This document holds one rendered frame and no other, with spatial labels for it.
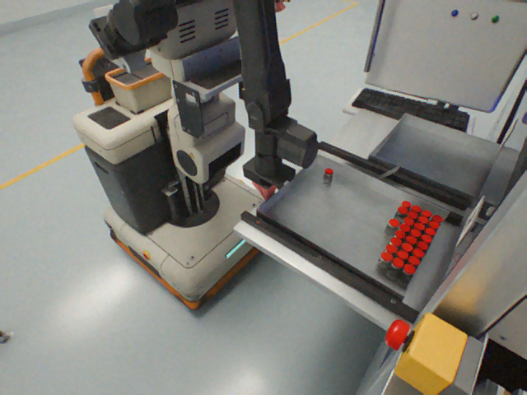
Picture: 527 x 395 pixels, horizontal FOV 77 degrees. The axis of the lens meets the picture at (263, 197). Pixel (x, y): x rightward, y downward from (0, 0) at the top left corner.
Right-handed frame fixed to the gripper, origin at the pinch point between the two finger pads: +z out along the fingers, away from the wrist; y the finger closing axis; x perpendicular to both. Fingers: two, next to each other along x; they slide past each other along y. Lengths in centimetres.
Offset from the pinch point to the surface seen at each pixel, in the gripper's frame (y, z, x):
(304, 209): 7.6, 2.2, 3.9
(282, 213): 4.3, 2.2, -0.4
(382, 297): 31.6, 0.6, -7.1
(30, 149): -221, 89, 5
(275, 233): 7.4, 0.4, -7.2
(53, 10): -484, 76, 166
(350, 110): -10, 10, 64
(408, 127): 14, 2, 53
